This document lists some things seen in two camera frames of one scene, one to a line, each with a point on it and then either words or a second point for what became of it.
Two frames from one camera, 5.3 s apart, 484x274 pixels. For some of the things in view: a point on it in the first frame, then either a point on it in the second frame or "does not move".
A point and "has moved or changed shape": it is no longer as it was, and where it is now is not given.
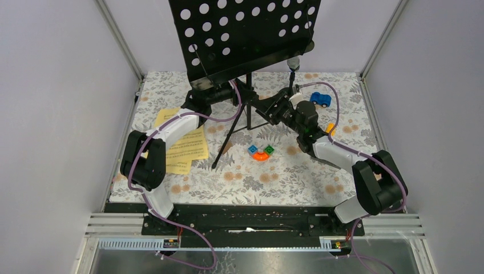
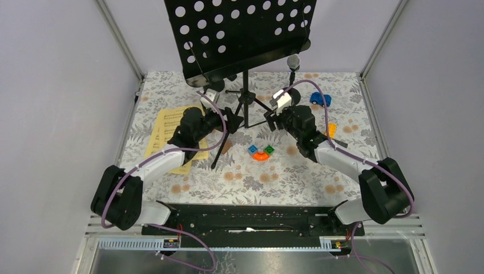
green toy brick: [269, 149] does not move
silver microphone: [294, 63] does not move
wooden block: [228, 145] does not move
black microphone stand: [292, 77] does not move
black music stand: [225, 41] has moved or changed shape
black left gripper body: [221, 94] -> [211, 120]
